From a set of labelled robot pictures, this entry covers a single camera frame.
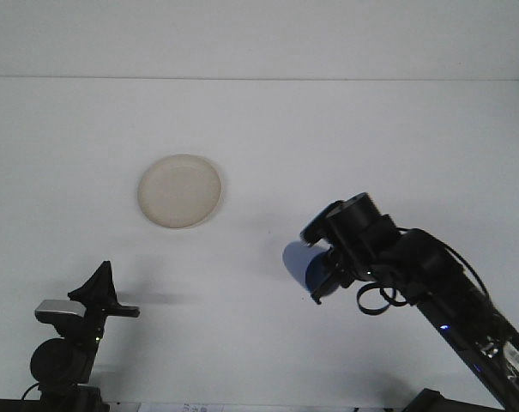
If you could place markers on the pale round plate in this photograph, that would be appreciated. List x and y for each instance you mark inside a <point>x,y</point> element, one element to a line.
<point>179,191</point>

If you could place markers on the pale blue cup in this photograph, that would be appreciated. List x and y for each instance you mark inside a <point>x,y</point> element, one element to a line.
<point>295,262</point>

